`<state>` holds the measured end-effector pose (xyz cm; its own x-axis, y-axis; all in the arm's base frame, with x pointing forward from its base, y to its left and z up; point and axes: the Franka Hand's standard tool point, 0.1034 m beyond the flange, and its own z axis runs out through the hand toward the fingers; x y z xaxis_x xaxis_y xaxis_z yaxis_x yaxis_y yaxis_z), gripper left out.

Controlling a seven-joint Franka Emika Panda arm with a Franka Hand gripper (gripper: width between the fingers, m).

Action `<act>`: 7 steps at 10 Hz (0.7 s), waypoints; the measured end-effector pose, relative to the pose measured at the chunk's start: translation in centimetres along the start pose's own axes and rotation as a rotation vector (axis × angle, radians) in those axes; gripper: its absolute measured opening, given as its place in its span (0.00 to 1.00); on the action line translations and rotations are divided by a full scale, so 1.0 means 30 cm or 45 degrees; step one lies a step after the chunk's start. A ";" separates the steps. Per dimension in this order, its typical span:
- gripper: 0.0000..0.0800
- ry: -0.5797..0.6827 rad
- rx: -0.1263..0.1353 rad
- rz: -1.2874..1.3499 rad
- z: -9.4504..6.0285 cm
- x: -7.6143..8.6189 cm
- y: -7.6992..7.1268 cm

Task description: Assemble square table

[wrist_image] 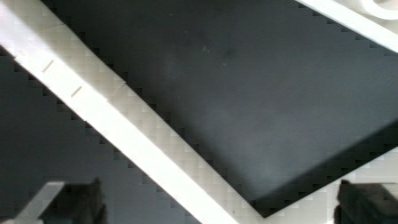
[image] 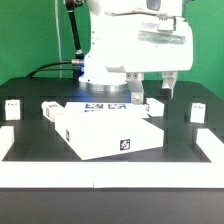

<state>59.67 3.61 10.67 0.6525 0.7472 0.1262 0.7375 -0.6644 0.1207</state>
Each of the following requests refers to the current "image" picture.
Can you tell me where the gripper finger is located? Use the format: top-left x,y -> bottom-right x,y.
161,71 -> 178,98
126,73 -> 144,104

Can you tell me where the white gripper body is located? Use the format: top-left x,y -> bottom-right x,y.
105,13 -> 193,75

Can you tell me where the white square tabletop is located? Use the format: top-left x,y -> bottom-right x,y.
54,101 -> 165,161

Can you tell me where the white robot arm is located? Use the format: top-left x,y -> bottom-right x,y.
79,0 -> 193,104

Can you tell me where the white marker base sheet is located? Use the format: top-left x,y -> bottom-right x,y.
84,103 -> 126,112

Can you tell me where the white U-shaped obstacle fence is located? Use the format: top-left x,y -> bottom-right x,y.
0,128 -> 224,189

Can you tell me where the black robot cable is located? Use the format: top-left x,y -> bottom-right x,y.
25,0 -> 85,79

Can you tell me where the white thin cable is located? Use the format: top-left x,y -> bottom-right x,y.
54,0 -> 64,79

